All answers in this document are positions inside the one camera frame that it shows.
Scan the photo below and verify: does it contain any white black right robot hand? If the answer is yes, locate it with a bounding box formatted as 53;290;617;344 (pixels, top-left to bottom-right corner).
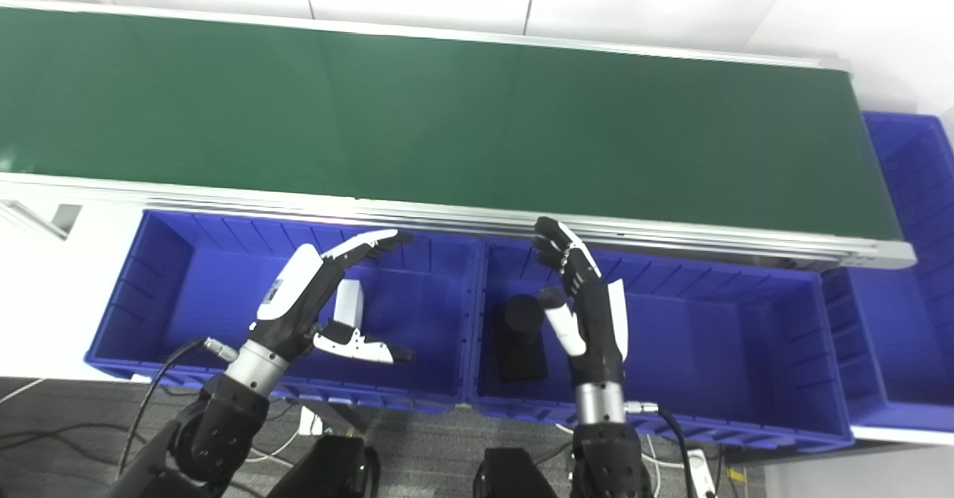
531;216;631;387

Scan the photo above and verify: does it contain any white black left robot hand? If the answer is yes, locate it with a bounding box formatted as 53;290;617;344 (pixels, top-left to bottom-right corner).
250;230;414;365

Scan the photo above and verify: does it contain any white square part round hole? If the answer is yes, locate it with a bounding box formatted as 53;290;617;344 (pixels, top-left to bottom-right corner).
333;280;365;327

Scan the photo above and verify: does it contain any black base cylinder part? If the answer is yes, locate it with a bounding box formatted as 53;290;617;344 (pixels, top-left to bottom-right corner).
495;294;551;383

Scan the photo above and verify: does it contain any blue plastic bin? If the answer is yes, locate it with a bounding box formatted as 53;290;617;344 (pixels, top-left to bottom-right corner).
466;237;854;454
84;209;481;415
820;110;954;433

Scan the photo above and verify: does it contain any aluminium conveyor support leg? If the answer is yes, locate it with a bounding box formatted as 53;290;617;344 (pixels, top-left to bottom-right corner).
0;198;84;242

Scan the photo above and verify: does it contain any white power strip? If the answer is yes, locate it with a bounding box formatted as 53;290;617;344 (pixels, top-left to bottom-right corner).
684;449;718;498

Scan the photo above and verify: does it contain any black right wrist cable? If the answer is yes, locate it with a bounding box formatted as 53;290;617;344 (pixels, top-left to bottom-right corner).
625;400;699;498

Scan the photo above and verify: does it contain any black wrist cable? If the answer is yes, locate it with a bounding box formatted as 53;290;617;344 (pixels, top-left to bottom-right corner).
625;400;699;498
118;337;241;478

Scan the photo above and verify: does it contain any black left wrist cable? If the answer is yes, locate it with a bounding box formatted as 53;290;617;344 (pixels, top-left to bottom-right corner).
118;337;241;478

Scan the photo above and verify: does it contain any thin white floor cable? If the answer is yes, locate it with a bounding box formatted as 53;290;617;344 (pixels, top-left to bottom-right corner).
247;427;300;463

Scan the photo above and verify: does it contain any green conveyor belt aluminium frame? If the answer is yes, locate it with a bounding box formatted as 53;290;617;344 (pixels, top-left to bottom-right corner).
0;0;916;271

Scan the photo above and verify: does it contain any thin black floor cable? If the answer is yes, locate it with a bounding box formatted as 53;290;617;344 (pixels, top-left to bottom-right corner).
0;422;146;456

